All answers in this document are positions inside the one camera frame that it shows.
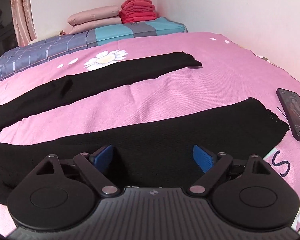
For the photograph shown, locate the black smartphone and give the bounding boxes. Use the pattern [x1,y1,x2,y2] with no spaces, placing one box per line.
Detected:
[276,88,300,141]

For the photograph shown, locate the plaid blue folded quilt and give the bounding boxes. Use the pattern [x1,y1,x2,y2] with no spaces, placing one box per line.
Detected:
[0,17,187,81]

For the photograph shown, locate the red folded blanket on bed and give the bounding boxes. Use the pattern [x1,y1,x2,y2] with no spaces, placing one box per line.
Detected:
[119,0,157,23]

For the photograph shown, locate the pink curtain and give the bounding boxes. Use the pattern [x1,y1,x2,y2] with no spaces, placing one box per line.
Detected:
[11,0,37,47]

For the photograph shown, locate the pink floral bedsheet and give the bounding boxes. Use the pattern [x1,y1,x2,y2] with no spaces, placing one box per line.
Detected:
[0,32,300,239]

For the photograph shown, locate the lower pink pillow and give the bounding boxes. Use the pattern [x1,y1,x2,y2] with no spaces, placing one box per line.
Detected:
[69,16,122,35]

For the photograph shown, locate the black pants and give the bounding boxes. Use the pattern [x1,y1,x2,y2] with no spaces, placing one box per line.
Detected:
[0,52,289,204]

